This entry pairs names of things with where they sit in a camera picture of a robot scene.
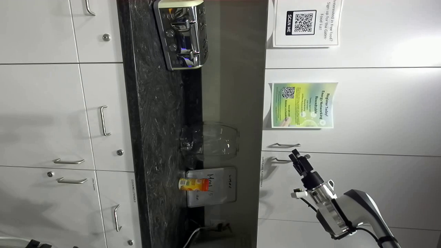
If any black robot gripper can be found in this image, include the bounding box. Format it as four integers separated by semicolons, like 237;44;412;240
288;149;339;211

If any brushed steel door handle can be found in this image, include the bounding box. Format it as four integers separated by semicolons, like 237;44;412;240
269;156;312;165
266;142;302;150

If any plain white cabinet door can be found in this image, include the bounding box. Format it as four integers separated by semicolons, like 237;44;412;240
255;218;441;248

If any white cabinet door green poster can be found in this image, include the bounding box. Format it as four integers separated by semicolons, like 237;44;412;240
261;67;441;157

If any white cabinet door QR poster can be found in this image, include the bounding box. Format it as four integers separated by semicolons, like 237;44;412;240
265;0;441;70

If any white base cabinet drawer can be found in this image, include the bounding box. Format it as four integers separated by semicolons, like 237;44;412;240
79;62;135;174
92;169;143;248
68;0;124;65

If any white base cabinet door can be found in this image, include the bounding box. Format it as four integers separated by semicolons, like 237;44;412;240
0;0;77;65
0;62;94;168
0;165;106;248

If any green QR code poster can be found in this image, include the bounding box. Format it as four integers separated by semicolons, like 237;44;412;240
269;81;339;131

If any white rectangular box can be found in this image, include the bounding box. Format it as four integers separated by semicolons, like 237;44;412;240
185;167;238;208

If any clear glass jar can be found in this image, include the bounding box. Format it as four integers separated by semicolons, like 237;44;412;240
179;120;241;158

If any orange and yellow carton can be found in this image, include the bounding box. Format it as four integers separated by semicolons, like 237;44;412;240
178;176;212;193

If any white QR code poster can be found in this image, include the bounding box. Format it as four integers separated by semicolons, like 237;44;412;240
272;0;345;50

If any tray with items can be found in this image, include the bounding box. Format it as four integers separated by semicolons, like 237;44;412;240
153;0;204;72

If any white cable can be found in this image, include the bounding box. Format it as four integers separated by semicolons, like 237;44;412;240
182;226;204;248

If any steel drawer handle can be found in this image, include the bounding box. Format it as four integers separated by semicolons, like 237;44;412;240
98;105;112;138
110;202;124;233
84;0;98;18

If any steel base door handle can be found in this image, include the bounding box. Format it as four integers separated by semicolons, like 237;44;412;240
52;157;86;167
55;175;88;186

